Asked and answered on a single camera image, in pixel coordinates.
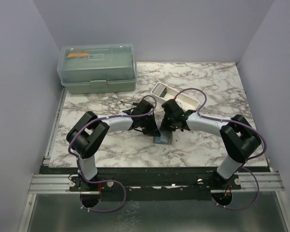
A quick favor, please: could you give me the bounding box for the orange item inside box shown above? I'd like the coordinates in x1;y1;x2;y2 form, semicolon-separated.
67;53;89;58

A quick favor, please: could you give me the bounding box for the aluminium rail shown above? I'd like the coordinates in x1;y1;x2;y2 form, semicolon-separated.
29;174;70;194

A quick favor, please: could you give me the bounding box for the white rectangular card tray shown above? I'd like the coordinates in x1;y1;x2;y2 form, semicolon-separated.
151;82;199;111

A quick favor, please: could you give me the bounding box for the green plastic storage box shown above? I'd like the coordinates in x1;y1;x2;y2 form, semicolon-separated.
57;44;137;94

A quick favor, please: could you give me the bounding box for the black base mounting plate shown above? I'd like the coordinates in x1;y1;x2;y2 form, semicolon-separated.
40;167;278;204

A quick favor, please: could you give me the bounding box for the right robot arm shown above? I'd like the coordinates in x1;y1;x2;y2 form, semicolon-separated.
160;99;261;189

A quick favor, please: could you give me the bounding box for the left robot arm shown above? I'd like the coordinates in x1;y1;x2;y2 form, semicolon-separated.
66;97;160;191

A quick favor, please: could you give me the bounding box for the beige card holder wallet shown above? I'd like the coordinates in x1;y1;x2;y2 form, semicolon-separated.
153;128;173;145

